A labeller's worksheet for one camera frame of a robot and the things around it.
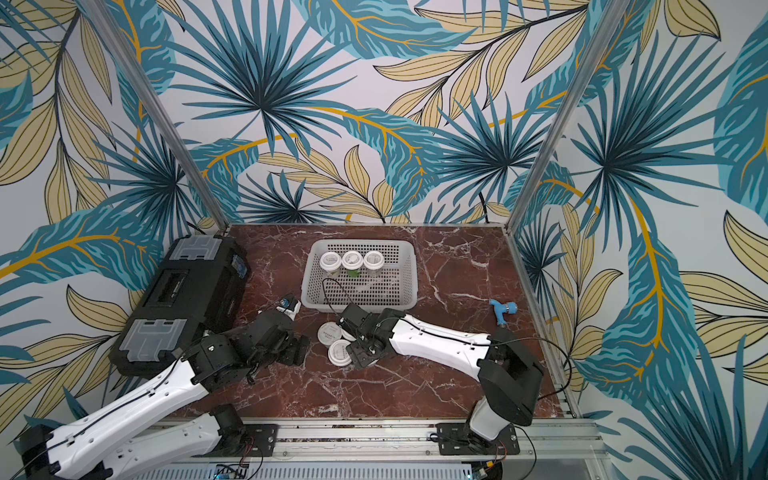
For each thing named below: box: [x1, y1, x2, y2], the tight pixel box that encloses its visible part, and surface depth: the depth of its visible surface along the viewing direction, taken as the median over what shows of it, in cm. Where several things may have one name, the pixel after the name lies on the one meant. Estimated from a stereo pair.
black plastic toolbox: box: [108, 234, 250, 375], surface depth 81 cm
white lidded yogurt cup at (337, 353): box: [328, 339, 352, 367], surface depth 82 cm
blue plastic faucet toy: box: [489, 299, 518, 327], surface depth 97 cm
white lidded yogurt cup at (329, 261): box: [319, 251, 342, 272], surface depth 100 cm
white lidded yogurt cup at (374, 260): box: [363, 250, 385, 270], surface depth 101 cm
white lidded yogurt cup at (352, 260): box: [341, 250, 364, 270], surface depth 100 cm
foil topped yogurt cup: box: [317, 321, 342, 349], surface depth 87 cm
